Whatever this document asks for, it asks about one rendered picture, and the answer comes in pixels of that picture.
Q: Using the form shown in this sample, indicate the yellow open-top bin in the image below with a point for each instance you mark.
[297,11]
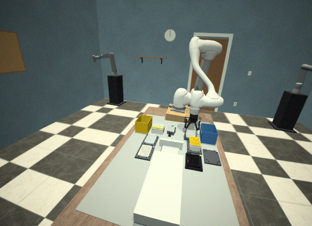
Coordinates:
[143,124]

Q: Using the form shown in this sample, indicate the blue bin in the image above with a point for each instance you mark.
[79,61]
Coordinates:
[208,133]

